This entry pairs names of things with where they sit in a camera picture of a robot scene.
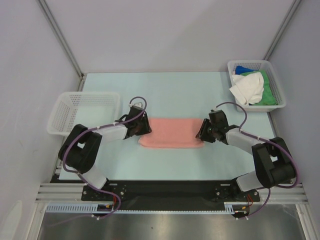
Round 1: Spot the pink terry towel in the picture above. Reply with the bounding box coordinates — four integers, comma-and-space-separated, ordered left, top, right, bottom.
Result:
138, 118, 205, 149

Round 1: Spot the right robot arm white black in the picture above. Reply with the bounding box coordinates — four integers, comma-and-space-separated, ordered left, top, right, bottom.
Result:
195, 110, 297, 201

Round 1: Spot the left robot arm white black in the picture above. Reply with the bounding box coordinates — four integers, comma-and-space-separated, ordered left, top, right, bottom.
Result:
58, 105, 152, 200

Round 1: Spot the white basket with towels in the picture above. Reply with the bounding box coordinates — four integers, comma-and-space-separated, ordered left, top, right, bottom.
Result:
227, 59, 287, 112

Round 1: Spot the empty white plastic basket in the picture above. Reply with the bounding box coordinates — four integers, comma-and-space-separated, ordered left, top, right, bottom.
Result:
46, 91, 121, 137

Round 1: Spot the white towel in basket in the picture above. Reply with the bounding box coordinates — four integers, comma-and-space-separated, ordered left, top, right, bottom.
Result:
229, 72, 264, 105

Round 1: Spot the green towel in basket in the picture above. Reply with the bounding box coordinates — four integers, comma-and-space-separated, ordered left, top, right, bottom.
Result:
240, 70, 277, 106

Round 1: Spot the blue towel in basket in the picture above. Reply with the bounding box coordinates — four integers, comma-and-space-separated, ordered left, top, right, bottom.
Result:
235, 65, 253, 75

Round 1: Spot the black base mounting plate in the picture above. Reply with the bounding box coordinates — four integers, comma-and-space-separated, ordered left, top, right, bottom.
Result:
49, 174, 260, 211

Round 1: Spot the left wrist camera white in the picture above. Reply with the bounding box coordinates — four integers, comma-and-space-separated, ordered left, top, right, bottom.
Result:
129, 102, 144, 109

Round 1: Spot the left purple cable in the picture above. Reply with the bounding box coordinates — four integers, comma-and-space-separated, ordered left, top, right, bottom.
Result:
61, 96, 148, 227

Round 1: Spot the purple cable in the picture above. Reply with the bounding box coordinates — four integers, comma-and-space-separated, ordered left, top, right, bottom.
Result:
214, 101, 301, 221
61, 96, 148, 227

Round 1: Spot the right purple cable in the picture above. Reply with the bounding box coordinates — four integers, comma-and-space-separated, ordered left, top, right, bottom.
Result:
214, 101, 301, 221

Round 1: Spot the white slotted cable duct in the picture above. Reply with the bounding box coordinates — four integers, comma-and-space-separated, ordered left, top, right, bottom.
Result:
45, 203, 240, 215

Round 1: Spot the left aluminium corner post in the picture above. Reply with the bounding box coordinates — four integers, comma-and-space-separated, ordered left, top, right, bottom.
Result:
36, 0, 84, 79

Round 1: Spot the aluminium corner post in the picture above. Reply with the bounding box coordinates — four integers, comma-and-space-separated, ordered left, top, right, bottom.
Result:
263, 0, 303, 61
36, 0, 84, 79

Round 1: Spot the right aluminium corner post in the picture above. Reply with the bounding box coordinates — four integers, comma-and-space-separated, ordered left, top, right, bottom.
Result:
263, 0, 303, 61

